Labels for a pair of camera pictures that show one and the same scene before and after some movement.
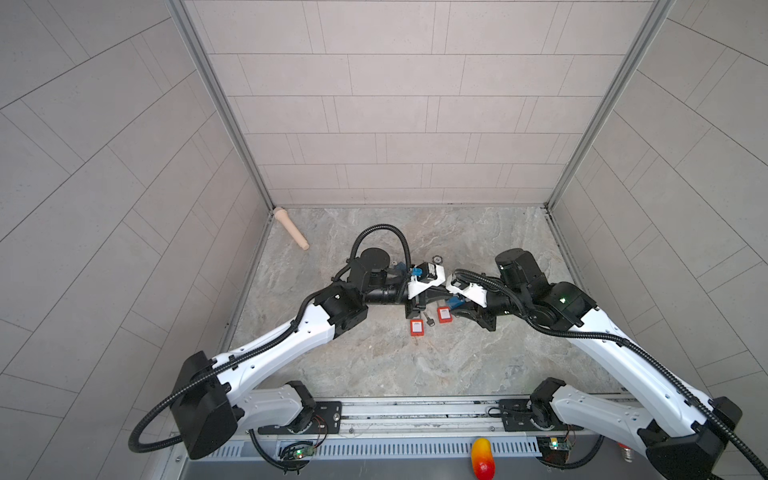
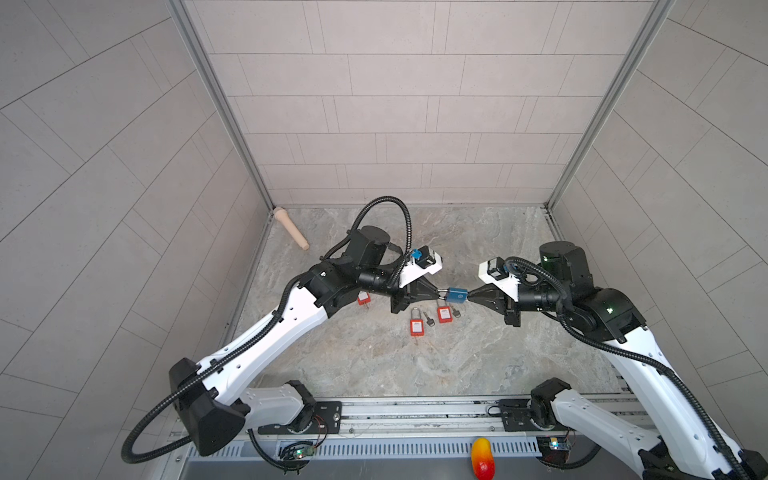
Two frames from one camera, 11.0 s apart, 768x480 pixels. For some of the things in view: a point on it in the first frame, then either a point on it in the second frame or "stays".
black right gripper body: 483,315 to 511,317
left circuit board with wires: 296,452 stays
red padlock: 445,315 stays
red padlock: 417,327 stays
